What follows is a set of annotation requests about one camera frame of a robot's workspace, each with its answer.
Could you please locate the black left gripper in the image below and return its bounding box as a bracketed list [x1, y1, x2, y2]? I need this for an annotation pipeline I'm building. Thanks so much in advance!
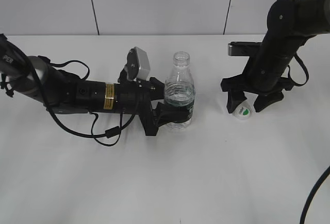
[117, 68, 192, 135]

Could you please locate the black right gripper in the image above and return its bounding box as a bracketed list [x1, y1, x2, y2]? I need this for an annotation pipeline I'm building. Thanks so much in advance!
[220, 66, 293, 113]

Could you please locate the white green bottle cap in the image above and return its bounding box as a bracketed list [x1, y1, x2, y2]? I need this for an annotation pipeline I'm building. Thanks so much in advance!
[232, 100, 252, 121]

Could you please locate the clear water bottle green label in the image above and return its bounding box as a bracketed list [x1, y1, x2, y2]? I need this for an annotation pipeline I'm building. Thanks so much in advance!
[164, 51, 195, 130]

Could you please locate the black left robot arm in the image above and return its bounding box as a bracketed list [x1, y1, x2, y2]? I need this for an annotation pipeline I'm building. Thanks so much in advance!
[1, 35, 192, 136]

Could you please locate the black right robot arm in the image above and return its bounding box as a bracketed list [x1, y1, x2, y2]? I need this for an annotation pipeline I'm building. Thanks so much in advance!
[220, 0, 329, 114]

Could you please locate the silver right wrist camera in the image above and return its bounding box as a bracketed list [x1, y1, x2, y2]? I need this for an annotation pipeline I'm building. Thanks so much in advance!
[228, 42, 261, 57]

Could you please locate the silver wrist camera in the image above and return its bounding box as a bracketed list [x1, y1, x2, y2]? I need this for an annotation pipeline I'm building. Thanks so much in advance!
[126, 46, 151, 81]
[228, 42, 261, 57]

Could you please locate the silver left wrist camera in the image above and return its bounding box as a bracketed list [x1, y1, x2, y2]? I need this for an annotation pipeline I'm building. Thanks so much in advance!
[126, 46, 151, 81]

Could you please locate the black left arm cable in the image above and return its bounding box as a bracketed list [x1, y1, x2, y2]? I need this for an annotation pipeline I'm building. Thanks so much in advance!
[0, 36, 136, 147]

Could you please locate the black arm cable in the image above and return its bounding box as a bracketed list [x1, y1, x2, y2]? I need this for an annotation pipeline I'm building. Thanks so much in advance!
[283, 0, 330, 224]
[0, 36, 136, 147]

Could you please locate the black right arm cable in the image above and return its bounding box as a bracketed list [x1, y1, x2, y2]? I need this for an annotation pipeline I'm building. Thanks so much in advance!
[283, 0, 330, 224]

